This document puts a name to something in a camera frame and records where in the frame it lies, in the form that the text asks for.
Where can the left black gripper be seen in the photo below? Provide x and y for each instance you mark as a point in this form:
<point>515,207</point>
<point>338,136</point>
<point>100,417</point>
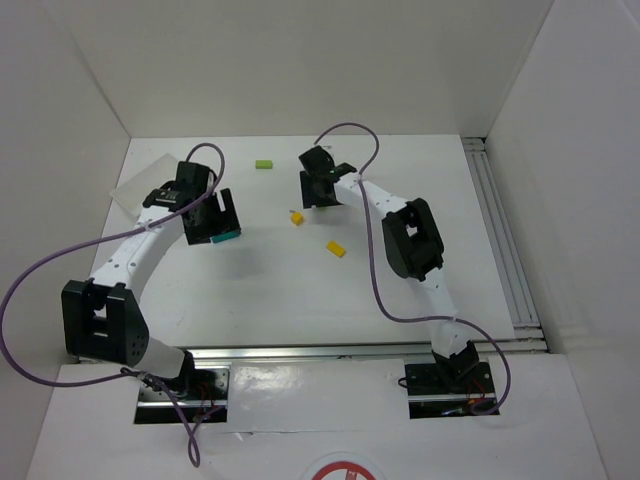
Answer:
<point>210,220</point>

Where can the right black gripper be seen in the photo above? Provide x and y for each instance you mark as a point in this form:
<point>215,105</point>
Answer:
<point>314,189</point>

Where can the teal arch block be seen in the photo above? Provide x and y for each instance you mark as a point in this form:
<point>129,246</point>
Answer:
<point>222,237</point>

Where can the small yellow cube block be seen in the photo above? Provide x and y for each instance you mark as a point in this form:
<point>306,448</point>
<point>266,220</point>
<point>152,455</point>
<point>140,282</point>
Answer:
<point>297,218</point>

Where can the light green rectangular block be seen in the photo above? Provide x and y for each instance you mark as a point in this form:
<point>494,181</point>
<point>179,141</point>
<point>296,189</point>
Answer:
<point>264,164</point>

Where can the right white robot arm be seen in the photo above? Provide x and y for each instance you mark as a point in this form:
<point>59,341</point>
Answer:
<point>413,248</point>

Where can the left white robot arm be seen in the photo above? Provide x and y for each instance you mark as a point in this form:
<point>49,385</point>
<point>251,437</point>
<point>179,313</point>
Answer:
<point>101,315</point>

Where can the yellow rectangular block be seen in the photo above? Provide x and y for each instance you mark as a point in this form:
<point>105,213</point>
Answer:
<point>336,249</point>

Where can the clear plastic container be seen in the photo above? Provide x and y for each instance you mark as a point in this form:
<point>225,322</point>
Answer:
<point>131,194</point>

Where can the red prohibition sign sticker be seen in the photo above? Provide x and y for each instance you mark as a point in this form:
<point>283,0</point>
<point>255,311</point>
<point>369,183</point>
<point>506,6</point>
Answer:
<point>343,465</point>

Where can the front aluminium rail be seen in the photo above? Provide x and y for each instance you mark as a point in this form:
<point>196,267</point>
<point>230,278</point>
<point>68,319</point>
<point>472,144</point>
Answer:
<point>531,343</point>

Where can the aluminium rail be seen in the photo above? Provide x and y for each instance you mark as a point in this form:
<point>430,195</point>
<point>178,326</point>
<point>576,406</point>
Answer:
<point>520,302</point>
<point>531,343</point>

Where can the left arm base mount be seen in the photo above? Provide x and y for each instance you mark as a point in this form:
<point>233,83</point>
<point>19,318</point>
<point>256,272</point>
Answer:
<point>205,401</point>

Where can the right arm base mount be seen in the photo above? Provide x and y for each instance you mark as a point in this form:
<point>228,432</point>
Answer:
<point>431,396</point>

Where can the right aluminium rail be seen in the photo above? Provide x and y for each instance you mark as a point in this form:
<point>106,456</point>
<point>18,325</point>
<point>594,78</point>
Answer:
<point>520,302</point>

